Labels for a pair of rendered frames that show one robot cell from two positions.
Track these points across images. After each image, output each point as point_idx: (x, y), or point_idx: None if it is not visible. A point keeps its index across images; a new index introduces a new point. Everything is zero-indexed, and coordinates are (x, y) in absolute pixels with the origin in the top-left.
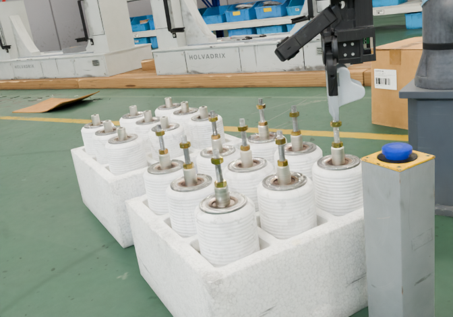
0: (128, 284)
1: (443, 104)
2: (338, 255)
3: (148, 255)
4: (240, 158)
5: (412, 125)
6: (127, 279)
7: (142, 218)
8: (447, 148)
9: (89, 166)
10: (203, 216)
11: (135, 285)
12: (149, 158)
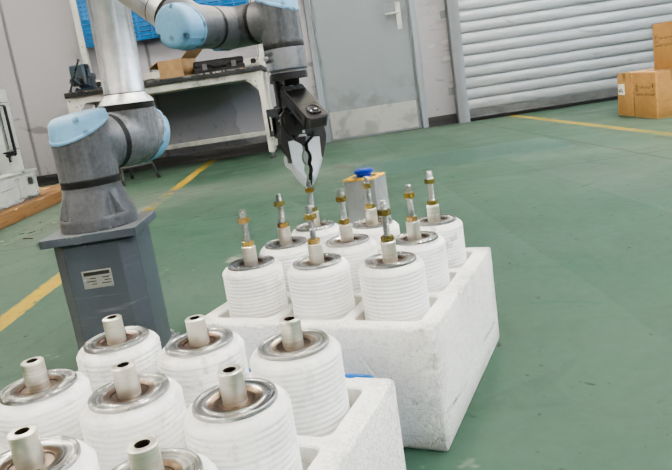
0: (477, 446)
1: (143, 234)
2: None
3: (458, 356)
4: (351, 232)
5: (133, 270)
6: (469, 455)
7: (453, 301)
8: (154, 279)
9: (337, 466)
10: (459, 219)
11: (470, 440)
12: None
